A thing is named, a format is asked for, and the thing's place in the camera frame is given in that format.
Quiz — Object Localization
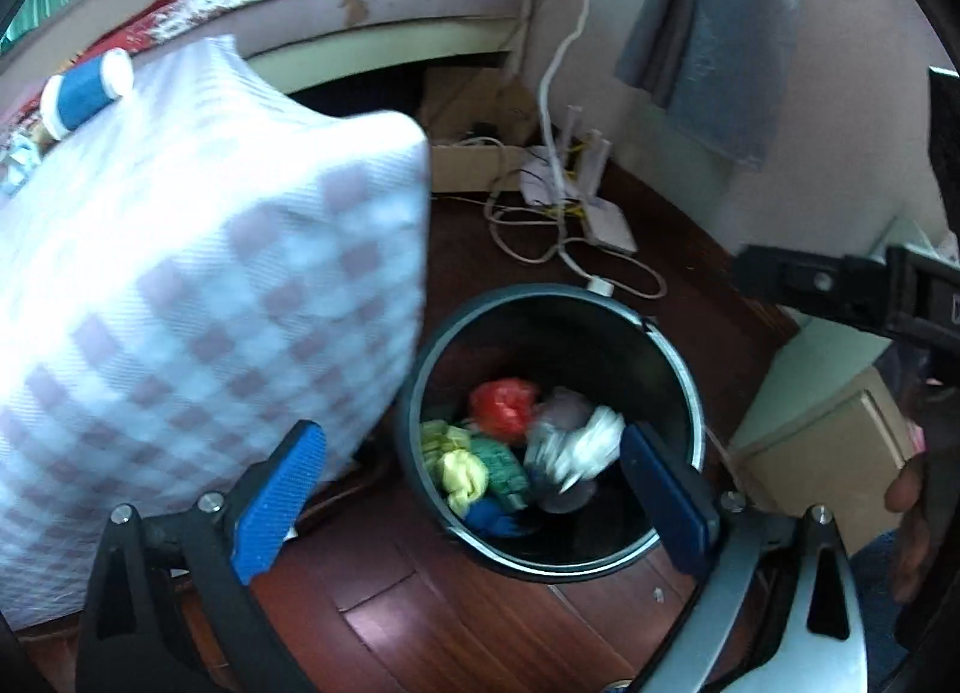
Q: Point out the open cardboard box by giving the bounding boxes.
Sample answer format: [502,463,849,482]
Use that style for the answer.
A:
[418,67,542,196]

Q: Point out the closed tan cardboard box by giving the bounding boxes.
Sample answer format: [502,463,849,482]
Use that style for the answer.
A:
[739,385,920,538]

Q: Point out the mattress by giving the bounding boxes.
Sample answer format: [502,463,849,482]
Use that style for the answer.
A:
[240,0,526,58]

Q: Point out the person's right hand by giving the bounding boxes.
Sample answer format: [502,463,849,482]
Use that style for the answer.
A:
[883,454,938,605]

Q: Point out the white router with antennas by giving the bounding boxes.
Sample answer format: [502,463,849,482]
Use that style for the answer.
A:
[523,106,610,208]

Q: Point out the white flat modem box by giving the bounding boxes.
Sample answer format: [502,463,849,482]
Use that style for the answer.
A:
[583,200,640,255]

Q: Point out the checked tablecloth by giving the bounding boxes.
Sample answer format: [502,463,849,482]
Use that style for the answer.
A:
[0,33,434,628]

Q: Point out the grey hanging towel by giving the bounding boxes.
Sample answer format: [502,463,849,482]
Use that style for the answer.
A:
[615,0,812,173]

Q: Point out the crumpled clear wrapper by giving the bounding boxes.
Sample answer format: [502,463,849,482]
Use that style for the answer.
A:
[0,134,43,196]

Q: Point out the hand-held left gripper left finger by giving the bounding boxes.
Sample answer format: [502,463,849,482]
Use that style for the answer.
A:
[75,420,329,693]

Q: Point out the yellow paper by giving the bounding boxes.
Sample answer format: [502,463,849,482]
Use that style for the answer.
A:
[437,449,490,514]

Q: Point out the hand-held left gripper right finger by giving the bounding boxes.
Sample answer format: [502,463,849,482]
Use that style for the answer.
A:
[619,423,868,693]

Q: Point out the person's blue trouser leg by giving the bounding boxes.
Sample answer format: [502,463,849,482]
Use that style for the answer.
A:
[847,528,912,693]

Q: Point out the white cabinet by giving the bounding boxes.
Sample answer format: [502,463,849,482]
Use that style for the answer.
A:
[729,213,960,455]

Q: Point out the red plastic bag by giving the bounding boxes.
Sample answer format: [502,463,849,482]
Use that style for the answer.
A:
[469,378,539,443]

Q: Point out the black plastic bucket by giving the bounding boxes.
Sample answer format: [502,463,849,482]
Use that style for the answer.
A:
[395,284,707,583]

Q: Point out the white tissue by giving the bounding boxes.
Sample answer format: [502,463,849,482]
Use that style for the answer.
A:
[525,404,627,495]

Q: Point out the white bed frame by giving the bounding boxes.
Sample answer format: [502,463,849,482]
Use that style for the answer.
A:
[244,16,527,95]

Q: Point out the white cable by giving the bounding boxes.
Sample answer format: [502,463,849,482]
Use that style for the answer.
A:
[484,0,668,301]

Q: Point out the pale green paper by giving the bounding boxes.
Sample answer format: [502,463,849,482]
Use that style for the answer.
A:
[418,419,472,455]

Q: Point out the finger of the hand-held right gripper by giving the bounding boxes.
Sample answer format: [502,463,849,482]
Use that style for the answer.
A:
[731,241,893,335]

